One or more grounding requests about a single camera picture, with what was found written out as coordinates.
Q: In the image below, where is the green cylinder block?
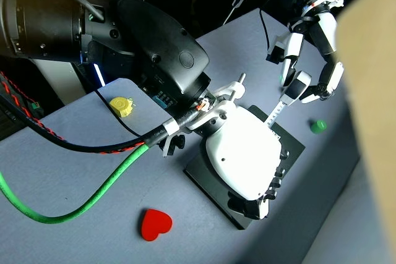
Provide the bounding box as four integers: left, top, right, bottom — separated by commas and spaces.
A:
310, 118, 328, 135

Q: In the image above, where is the black camera cable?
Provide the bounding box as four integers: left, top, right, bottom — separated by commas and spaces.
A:
259, 9, 270, 56
93, 88, 144, 137

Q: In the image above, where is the black Beatles book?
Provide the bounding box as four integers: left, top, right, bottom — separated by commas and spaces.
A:
184, 104, 306, 231

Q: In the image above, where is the green cable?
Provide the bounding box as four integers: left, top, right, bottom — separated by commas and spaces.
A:
0, 143, 150, 225

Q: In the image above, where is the grey table cloth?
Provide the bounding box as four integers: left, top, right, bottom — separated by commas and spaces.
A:
0, 7, 396, 264

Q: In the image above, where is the black red braided cable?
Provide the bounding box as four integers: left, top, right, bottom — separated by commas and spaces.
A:
0, 70, 146, 153

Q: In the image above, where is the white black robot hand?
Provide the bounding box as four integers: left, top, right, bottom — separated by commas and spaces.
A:
278, 12, 345, 104
199, 104, 291, 221

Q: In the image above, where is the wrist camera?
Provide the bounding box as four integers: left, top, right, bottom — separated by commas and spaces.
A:
158, 134, 186, 157
265, 34, 287, 63

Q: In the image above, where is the tan cardboard sheet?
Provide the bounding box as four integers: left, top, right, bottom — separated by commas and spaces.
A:
335, 0, 396, 264

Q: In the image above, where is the yellow toy block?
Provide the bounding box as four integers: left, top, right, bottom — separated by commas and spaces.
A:
108, 96, 136, 119

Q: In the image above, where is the red heart block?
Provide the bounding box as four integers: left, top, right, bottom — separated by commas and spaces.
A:
140, 208, 173, 242

